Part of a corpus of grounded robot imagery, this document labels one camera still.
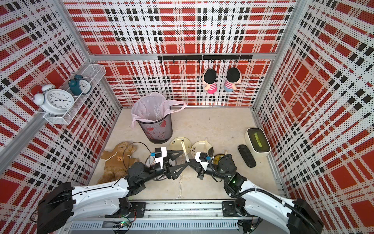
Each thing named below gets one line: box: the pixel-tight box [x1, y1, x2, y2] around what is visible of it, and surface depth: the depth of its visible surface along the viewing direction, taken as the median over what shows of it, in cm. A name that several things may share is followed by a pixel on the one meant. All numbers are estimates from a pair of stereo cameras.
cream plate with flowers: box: [167, 136, 192, 155], surface depth 101 cm
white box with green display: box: [244, 127, 272, 159], surface depth 95 cm
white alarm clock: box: [30, 84, 75, 116], surface depth 63 cm
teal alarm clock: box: [68, 73, 93, 97], surface depth 74 cm
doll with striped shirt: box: [224, 67, 243, 93], surface depth 96 cm
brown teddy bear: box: [97, 141, 140, 184], surface depth 85 cm
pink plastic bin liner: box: [130, 92, 187, 129], surface depth 93 cm
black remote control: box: [237, 144, 257, 168], surface depth 92 cm
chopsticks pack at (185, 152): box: [181, 141, 190, 163], surface depth 64 cm
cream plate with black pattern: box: [190, 140, 213, 158], surface depth 100 cm
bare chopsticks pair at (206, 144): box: [204, 137, 208, 154], surface depth 100 cm
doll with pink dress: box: [201, 68, 218, 95], surface depth 98 cm
